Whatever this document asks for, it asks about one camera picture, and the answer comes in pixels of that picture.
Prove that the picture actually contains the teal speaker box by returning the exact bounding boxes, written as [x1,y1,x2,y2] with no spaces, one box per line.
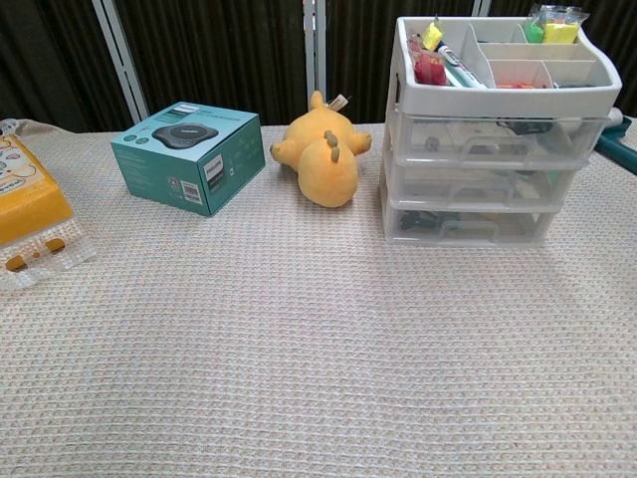
[109,102,267,218]

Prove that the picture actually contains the clear plastic drawer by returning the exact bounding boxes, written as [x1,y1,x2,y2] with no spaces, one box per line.
[390,161,591,211]

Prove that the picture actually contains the yellow plush toy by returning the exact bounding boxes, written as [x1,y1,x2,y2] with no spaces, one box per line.
[270,90,373,208]

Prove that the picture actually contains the black binder clip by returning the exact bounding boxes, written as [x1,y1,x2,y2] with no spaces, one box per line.
[401,210,440,233]

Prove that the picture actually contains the beige woven tablecloth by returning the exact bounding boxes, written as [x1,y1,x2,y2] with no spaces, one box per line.
[0,119,637,478]

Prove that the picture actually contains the red wrapped candy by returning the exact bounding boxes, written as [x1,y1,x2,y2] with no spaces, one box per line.
[411,48,448,86]

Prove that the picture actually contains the green marker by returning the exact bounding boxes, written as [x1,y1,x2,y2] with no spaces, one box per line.
[443,67,477,90]

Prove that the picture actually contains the black folding screen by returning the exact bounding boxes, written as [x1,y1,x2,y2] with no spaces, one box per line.
[0,0,637,134]

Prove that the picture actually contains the small yellow packet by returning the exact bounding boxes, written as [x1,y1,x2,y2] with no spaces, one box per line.
[421,20,445,52]

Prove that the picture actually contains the yellow cartoon snack package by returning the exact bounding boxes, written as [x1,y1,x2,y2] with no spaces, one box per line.
[0,132,98,293]

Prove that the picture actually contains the teal lint roller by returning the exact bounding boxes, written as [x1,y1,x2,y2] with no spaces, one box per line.
[594,107,637,175]

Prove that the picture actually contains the yellow clay pack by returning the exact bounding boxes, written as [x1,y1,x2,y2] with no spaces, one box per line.
[541,13,582,45]

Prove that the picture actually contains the white drawer organizer with stationery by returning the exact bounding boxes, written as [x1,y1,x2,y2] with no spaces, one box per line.
[380,15,624,249]

